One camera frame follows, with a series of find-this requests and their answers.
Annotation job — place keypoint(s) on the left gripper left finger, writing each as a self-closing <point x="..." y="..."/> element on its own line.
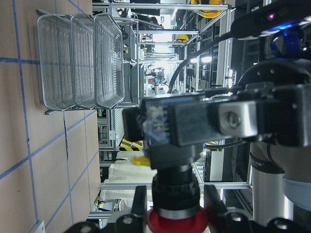
<point x="139" y="205"/>

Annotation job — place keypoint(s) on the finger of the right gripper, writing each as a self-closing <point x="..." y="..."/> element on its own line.
<point x="133" y="119"/>

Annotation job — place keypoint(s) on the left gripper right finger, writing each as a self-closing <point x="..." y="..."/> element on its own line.
<point x="213" y="205"/>

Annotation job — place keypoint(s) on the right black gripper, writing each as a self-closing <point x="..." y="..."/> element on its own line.
<point x="272" y="104"/>

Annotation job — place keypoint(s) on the red push button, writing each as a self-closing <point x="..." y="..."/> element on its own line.
<point x="175" y="189"/>

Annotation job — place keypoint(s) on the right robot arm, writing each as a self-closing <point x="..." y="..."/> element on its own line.
<point x="279" y="172"/>

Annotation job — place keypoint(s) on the wire mesh shelf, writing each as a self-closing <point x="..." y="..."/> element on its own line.
<point x="81" y="62"/>

